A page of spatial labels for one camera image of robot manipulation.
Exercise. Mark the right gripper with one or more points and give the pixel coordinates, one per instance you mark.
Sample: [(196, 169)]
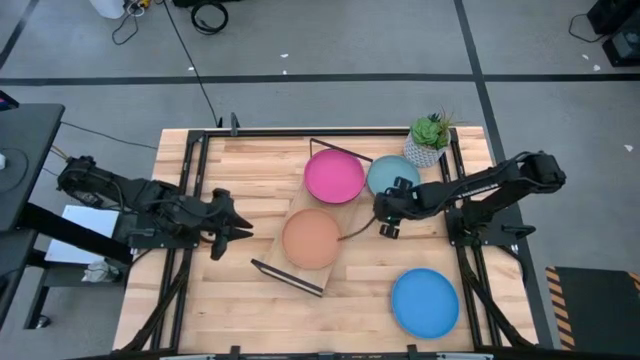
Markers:
[(397, 206)]

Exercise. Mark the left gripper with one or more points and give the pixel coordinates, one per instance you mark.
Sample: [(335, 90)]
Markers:
[(217, 215)]

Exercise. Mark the light teal plate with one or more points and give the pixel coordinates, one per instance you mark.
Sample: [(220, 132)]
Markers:
[(385, 170)]

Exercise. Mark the pink plate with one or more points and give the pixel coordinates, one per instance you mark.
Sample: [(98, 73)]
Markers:
[(334, 176)]

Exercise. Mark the terracotta orange plate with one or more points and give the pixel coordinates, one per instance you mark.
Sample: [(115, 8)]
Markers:
[(311, 238)]

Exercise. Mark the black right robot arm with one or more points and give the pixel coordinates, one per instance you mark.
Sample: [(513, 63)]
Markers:
[(480, 187)]

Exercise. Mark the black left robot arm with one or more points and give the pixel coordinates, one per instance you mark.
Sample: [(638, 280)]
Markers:
[(135, 192)]

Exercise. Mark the succulent in white patterned pot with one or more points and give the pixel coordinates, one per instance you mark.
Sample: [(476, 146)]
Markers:
[(425, 152)]

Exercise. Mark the blue plate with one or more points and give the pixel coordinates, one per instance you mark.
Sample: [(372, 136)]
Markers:
[(425, 303)]

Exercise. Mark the crumpled white cloth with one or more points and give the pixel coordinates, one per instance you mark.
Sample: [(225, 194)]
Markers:
[(100, 271)]

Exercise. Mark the white board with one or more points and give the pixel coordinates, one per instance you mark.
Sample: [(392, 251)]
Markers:
[(85, 225)]

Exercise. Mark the black desk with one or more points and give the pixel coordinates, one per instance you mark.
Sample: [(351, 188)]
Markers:
[(25, 160)]

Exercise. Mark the black hazard-striped platform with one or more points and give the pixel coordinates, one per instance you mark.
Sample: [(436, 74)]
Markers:
[(600, 310)]

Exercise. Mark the white bucket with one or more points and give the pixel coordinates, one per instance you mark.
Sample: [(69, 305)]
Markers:
[(106, 7)]

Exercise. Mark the black equipment case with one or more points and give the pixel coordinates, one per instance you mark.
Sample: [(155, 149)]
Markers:
[(620, 30)]

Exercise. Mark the black aluminium rig frame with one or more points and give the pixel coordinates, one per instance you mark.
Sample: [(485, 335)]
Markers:
[(320, 132)]

